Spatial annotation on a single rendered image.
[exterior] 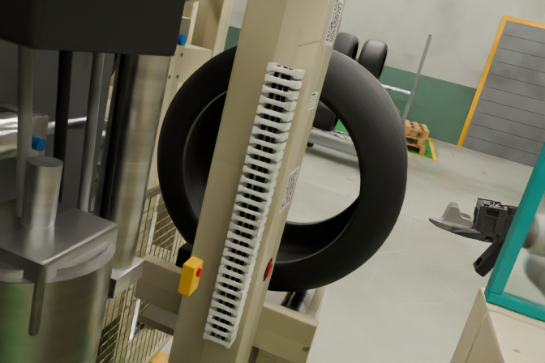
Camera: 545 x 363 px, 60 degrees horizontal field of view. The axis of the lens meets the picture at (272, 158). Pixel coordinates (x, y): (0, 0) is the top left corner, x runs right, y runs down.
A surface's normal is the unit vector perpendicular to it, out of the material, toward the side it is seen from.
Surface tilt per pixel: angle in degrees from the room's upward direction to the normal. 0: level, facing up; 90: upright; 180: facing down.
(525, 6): 90
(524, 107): 90
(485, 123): 90
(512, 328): 0
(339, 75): 47
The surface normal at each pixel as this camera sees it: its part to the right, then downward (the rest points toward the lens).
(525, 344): 0.24, -0.94
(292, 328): -0.28, 0.18
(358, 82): 0.30, -0.38
